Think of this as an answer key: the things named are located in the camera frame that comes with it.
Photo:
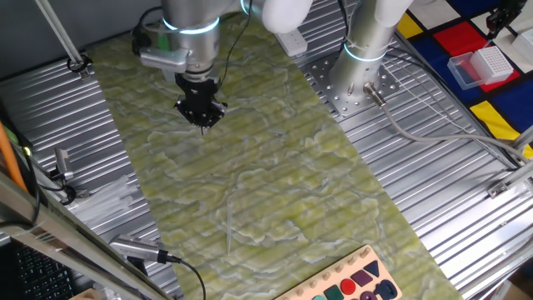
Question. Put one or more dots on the aluminium frame bar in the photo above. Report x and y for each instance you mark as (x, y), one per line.
(520, 175)

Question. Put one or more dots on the colourful checked cloth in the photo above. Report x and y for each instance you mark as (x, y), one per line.
(458, 37)

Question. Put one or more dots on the green pipette tip holder box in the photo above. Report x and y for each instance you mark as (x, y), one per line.
(163, 41)

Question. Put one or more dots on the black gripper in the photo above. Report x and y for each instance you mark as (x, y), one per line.
(200, 89)

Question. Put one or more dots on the cardboard box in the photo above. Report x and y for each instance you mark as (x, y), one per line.
(520, 287)

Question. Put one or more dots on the green marble pattern mat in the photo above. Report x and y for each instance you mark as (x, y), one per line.
(266, 187)

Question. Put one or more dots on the red circle puzzle piece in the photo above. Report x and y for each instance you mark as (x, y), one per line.
(348, 286)

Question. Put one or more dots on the dark green square puzzle piece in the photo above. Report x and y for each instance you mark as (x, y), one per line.
(334, 293)

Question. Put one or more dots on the black keyboard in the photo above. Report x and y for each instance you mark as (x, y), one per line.
(41, 275)

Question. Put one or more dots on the aluminium frame beam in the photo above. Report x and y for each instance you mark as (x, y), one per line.
(62, 241)

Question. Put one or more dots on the small wooden block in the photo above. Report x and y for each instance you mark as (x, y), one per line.
(83, 295)

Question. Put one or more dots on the metal corner bracket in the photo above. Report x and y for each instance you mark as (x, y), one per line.
(498, 189)

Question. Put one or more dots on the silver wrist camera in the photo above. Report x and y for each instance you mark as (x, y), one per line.
(162, 60)

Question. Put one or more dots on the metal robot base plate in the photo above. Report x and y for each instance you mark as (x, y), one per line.
(322, 73)

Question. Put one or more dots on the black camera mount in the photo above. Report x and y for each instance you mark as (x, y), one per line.
(68, 193)

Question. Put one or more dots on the purple square puzzle piece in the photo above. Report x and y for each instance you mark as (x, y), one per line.
(361, 278)

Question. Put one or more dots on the metal pole foot bracket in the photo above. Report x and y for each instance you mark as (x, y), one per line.
(84, 75)

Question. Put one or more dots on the white small pipette tip box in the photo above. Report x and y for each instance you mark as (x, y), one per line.
(493, 64)

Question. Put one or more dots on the small silver camera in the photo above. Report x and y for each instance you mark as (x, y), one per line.
(63, 164)

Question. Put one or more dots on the white power strip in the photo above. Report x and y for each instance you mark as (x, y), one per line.
(293, 43)

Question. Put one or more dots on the clear large pipette tip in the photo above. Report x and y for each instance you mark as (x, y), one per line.
(228, 233)

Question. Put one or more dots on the navy triangle puzzle piece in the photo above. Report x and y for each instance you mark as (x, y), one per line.
(372, 266)

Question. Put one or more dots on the aluminium pole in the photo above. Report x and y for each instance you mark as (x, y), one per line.
(58, 31)

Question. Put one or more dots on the black camera stand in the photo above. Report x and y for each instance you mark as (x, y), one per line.
(137, 264)

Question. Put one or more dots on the silver ribbed camera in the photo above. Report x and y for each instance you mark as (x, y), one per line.
(133, 248)

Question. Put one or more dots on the white plastic box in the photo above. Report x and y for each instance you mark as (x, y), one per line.
(524, 46)

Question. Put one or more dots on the wooden shape puzzle board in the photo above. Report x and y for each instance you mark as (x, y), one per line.
(345, 274)

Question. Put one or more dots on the black clamp tool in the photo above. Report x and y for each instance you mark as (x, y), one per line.
(504, 16)

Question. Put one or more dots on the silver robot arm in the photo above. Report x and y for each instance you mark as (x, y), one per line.
(195, 41)

